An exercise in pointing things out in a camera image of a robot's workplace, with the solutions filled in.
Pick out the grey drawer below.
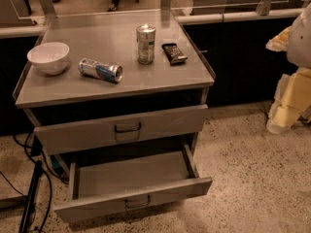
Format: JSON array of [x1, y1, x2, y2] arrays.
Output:
[[54, 143, 212, 222], [35, 105, 207, 155]]

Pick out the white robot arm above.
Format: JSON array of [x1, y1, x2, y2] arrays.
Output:
[[266, 4, 311, 134]]

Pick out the grey top drawer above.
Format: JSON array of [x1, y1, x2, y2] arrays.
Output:
[[35, 105, 207, 155]]

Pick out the grey metal drawer cabinet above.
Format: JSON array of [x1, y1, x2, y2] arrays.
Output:
[[12, 9, 217, 157]]

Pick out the dark snack bar wrapper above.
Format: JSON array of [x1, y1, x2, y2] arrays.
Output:
[[161, 43, 188, 65]]

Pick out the silver green standing can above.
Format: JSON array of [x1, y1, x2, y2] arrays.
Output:
[[136, 24, 156, 64]]

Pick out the blue silver lying can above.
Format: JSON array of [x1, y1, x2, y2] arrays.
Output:
[[79, 58, 123, 83]]

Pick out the white ceramic bowl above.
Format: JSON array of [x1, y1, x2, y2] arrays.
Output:
[[27, 42, 70, 75]]

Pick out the black metal stand leg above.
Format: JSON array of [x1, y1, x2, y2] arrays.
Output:
[[18, 160, 43, 233]]

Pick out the black floor cables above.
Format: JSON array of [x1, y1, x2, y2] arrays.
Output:
[[0, 131, 70, 233]]

